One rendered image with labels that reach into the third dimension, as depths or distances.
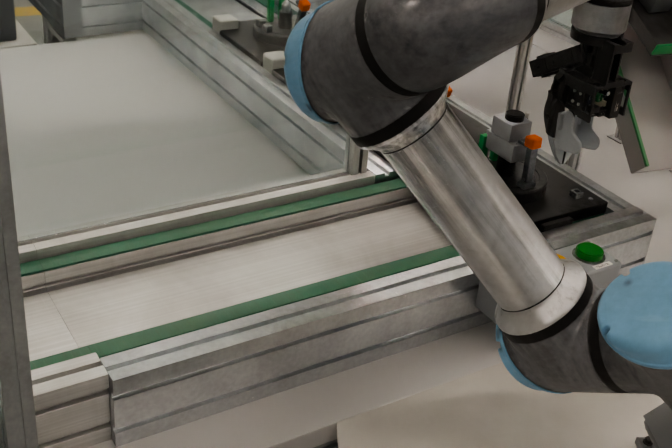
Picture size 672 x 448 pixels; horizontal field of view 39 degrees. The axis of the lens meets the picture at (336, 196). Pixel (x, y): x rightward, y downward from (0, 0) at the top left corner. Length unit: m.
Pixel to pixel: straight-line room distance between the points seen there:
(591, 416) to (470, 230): 0.39
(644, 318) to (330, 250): 0.57
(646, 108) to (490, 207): 0.75
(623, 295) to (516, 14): 0.33
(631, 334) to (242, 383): 0.48
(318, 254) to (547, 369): 0.45
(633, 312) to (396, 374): 0.39
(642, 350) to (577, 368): 0.11
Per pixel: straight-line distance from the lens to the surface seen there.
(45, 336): 1.25
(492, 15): 0.85
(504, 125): 1.50
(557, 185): 1.58
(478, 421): 1.24
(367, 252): 1.42
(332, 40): 0.89
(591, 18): 1.32
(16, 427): 1.06
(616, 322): 1.01
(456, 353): 1.34
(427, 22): 0.83
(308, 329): 1.20
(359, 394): 1.25
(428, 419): 1.23
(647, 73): 1.73
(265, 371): 1.20
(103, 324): 1.26
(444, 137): 0.95
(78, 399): 1.13
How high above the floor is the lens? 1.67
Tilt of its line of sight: 29 degrees down
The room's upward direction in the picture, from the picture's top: 5 degrees clockwise
